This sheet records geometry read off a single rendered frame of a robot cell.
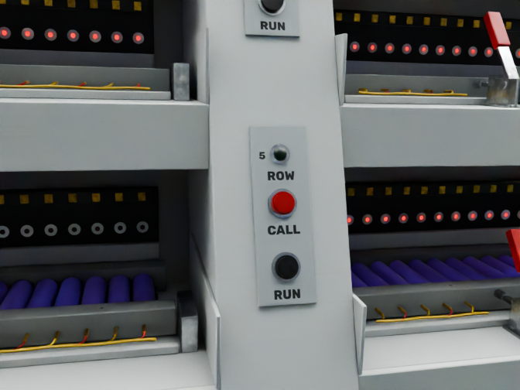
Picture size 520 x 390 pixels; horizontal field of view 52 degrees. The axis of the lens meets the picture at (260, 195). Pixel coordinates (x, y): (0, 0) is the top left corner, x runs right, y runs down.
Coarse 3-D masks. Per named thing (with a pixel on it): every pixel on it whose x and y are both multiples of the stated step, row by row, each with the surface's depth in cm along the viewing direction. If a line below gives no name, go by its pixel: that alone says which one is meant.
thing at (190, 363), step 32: (0, 256) 48; (32, 256) 48; (64, 256) 49; (96, 256) 50; (128, 256) 50; (192, 256) 49; (192, 288) 49; (192, 320) 38; (32, 352) 38; (192, 352) 39; (0, 384) 34; (32, 384) 34; (64, 384) 34; (96, 384) 34; (128, 384) 34; (160, 384) 34; (192, 384) 35
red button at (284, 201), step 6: (282, 192) 36; (276, 198) 36; (282, 198) 36; (288, 198) 36; (276, 204) 36; (282, 204) 36; (288, 204) 36; (294, 204) 36; (276, 210) 36; (282, 210) 36; (288, 210) 36
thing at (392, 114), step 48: (336, 48) 39; (384, 48) 59; (432, 48) 60; (480, 48) 61; (384, 96) 44; (432, 96) 48; (480, 96) 49; (384, 144) 40; (432, 144) 40; (480, 144) 41
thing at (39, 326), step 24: (0, 312) 39; (24, 312) 39; (48, 312) 39; (72, 312) 39; (96, 312) 39; (120, 312) 39; (144, 312) 40; (168, 312) 40; (0, 336) 38; (24, 336) 38; (48, 336) 39; (72, 336) 39; (96, 336) 39; (120, 336) 40; (144, 336) 39
